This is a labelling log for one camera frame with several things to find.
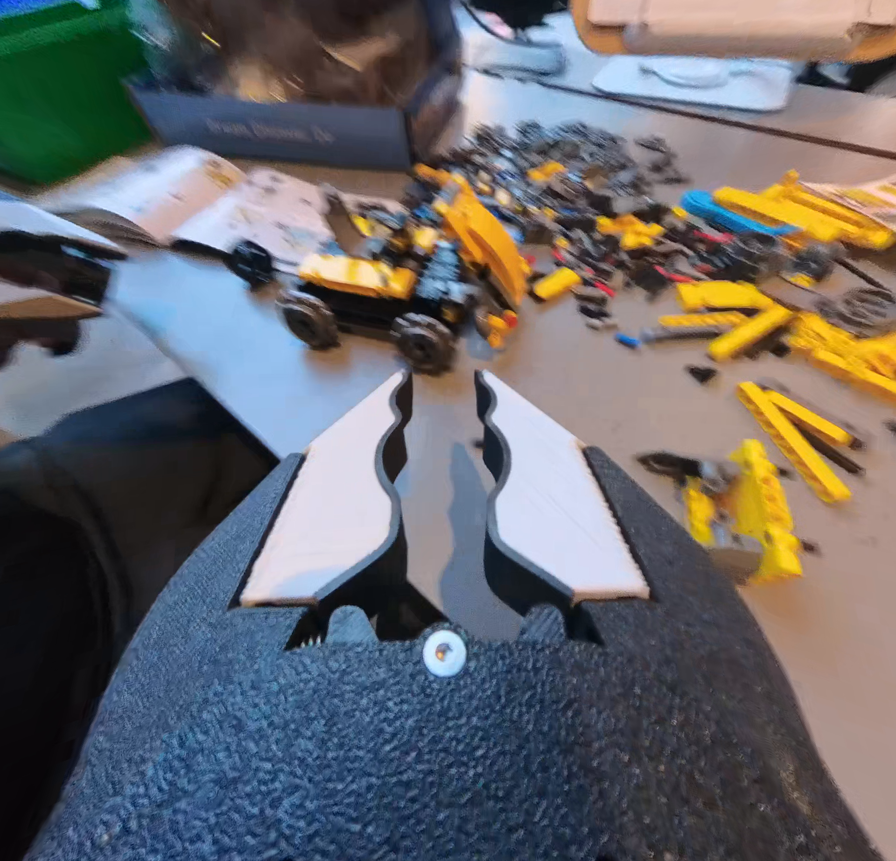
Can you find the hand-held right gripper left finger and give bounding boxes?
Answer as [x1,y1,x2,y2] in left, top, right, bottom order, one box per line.
[238,370,415,609]

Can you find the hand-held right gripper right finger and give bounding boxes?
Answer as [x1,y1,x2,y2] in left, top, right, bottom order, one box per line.
[475,370,651,604]

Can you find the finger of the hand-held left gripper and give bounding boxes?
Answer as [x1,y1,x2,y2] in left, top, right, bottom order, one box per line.
[0,269,113,324]
[0,199,127,274]

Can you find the black wheel rim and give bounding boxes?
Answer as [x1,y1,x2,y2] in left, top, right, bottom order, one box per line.
[225,240,280,289]

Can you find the small yellow brick assembly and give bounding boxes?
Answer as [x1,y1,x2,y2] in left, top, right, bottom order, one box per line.
[640,440,807,586]

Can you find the yellow black brick vehicle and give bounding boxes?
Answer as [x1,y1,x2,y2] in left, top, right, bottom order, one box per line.
[276,163,534,378]

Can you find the grey desk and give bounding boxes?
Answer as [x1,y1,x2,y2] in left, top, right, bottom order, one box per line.
[0,66,896,861]

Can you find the green bin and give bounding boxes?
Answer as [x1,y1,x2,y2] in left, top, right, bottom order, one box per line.
[0,0,158,184]

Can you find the instruction booklet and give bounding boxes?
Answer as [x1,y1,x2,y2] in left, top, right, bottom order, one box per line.
[38,146,338,263]

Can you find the dark cardboard box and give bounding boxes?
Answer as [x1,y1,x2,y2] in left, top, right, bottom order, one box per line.
[129,0,463,172]

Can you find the pile of yellow brick beams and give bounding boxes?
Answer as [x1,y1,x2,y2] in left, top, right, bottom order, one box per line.
[658,168,896,506]

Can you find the blue brick piece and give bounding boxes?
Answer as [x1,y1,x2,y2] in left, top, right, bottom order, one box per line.
[682,189,800,238]

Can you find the pile of dark brick pieces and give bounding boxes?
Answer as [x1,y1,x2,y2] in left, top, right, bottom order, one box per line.
[420,120,701,330]

